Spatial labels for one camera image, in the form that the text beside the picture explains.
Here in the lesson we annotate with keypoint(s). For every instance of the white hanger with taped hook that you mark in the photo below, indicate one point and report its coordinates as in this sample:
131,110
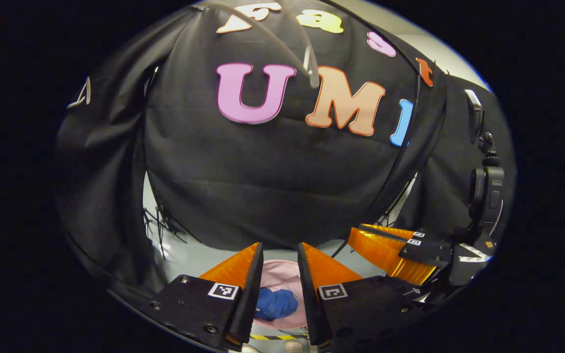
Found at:
312,73

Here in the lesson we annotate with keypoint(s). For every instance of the black tripod stand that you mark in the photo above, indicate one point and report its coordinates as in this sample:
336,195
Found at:
161,230

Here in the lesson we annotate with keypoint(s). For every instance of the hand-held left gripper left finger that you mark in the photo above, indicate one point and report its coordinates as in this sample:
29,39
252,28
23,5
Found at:
250,304

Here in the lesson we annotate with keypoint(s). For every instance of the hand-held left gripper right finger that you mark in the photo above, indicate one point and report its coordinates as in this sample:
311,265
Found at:
309,299

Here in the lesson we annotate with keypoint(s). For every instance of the pink laundry hamper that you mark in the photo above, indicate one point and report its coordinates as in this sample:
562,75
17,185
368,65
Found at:
282,274

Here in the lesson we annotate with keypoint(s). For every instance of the empty white plastic hanger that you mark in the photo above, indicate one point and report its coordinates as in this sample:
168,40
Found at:
88,90

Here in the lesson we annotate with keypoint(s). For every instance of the black clothes rack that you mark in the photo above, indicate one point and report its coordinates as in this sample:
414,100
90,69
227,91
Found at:
388,185

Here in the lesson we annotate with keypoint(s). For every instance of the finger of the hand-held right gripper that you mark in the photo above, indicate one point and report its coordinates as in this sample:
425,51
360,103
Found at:
424,252
390,231

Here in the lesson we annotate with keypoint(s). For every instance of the black backdrop cloth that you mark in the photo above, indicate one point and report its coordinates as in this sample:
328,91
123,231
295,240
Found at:
263,186

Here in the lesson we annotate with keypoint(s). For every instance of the yellow black floor tape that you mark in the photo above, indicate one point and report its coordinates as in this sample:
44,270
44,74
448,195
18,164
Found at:
272,337

